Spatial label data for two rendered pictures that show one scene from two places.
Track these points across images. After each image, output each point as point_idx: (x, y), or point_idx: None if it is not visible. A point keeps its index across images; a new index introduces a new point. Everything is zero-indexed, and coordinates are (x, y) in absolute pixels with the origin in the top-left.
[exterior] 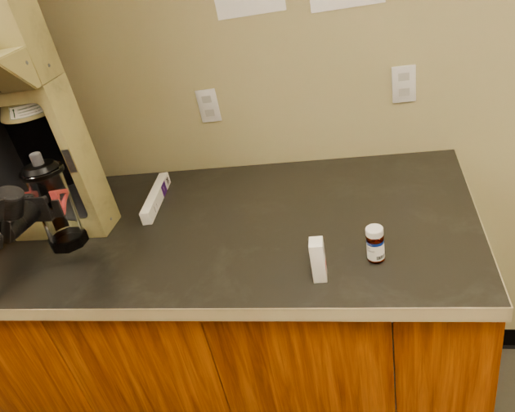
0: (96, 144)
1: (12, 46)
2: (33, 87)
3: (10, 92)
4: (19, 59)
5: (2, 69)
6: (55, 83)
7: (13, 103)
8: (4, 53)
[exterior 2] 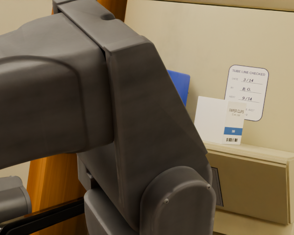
0: None
1: (280, 148)
2: (288, 220)
3: (226, 211)
4: None
5: (282, 176)
6: None
7: (220, 229)
8: (283, 154)
